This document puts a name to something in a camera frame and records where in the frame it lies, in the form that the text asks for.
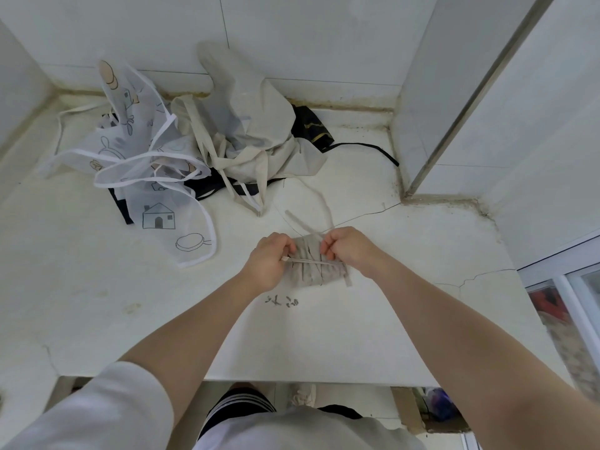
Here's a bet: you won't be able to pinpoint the person's right forearm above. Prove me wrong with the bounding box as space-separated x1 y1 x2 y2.
364 252 600 450

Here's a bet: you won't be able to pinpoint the white shirt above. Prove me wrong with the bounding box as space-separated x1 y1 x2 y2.
0 361 425 450

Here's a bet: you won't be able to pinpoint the translucent white printed apron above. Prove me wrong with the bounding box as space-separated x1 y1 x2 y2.
37 60 219 269

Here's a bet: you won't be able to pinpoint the white window frame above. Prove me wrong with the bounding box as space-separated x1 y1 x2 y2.
517 232 600 450

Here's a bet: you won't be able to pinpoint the person's right hand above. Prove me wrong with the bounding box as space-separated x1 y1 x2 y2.
319 226 378 280

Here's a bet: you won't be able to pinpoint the brown cardboard box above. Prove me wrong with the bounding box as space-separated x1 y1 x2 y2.
391 386 471 435

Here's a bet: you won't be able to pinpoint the white shoe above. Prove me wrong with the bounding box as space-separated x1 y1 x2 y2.
290 383 319 408

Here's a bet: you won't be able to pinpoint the grey apron bundle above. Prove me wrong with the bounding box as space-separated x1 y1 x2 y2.
280 177 353 289

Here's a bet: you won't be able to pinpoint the black shorts with white stripes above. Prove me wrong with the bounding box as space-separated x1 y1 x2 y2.
199 387 364 441

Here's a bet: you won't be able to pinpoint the blue plastic bag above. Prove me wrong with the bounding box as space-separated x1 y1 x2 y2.
424 388 454 421

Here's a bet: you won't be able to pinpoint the person's left forearm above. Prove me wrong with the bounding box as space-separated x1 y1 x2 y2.
117 271 264 429

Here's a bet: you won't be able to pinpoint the beige cloth apron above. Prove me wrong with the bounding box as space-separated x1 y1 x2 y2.
171 41 329 216

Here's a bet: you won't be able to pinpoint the black apron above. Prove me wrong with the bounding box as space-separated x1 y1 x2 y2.
108 105 400 226

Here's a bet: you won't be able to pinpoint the person's left hand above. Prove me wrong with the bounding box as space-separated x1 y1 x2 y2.
241 232 298 296

